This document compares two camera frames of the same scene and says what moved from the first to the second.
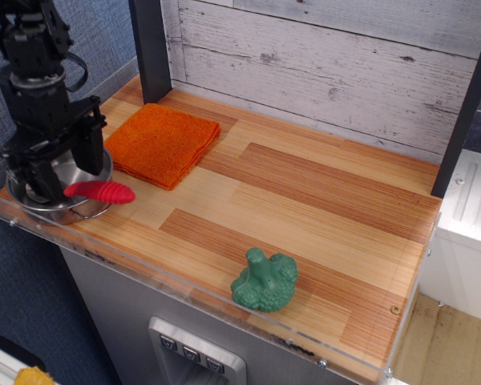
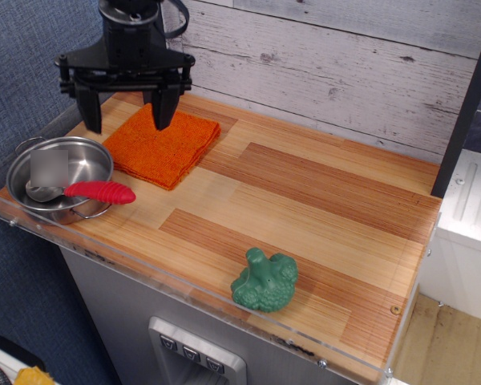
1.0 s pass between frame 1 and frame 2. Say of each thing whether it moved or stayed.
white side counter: stayed
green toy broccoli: stayed
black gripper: moved
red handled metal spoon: stayed
